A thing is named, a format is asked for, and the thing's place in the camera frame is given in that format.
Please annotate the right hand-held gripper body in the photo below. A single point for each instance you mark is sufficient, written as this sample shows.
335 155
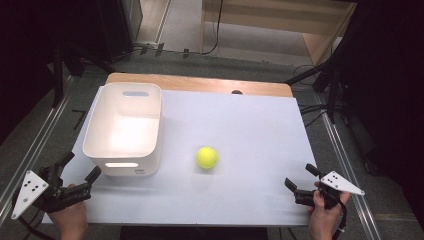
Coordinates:
330 190

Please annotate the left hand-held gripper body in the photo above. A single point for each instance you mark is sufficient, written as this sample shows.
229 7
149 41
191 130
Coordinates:
40 190

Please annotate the white plastic bin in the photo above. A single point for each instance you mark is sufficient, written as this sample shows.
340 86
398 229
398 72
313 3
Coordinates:
125 130

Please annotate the yellow tennis ball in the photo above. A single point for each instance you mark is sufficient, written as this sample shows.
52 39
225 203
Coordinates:
207 157

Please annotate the person's right hand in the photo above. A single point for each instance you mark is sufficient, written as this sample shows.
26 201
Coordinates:
325 216

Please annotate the person's left hand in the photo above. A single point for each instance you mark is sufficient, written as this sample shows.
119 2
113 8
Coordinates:
68 216

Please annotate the white table mat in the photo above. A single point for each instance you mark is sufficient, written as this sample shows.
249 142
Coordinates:
233 160

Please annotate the black tripod stand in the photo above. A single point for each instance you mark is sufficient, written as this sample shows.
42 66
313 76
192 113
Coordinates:
330 80

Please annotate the wooden table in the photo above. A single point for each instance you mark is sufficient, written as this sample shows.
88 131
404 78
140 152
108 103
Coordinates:
200 83

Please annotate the wooden cabinet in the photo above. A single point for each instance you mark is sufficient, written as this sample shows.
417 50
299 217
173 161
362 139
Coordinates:
276 23

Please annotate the metal floor rail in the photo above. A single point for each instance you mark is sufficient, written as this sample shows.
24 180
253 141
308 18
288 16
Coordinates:
31 150
350 170

